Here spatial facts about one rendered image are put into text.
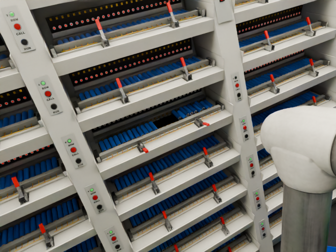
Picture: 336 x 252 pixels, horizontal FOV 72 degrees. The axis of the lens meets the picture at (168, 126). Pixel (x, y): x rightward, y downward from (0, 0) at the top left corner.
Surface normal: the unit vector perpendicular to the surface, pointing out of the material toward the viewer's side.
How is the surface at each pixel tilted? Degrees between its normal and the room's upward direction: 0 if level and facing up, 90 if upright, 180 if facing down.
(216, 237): 21
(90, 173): 90
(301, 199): 79
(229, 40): 90
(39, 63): 90
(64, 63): 111
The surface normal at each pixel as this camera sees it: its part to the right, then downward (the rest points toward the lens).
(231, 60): 0.38, 0.20
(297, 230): -0.73, 0.23
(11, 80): 0.45, 0.51
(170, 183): -0.11, -0.78
